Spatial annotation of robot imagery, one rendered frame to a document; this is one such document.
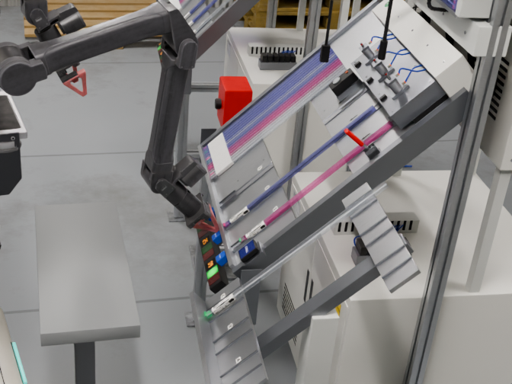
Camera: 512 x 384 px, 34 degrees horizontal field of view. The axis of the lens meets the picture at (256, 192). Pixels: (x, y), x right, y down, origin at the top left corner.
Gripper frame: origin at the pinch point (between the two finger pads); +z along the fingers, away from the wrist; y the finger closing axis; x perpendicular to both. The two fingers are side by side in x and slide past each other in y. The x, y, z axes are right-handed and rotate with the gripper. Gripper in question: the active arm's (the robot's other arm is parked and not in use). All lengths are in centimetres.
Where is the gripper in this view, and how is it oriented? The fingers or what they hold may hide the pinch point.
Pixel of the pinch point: (216, 228)
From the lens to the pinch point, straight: 225.4
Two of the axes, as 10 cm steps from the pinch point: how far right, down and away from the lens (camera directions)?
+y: -1.8, -5.1, 8.4
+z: 6.3, 6.0, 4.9
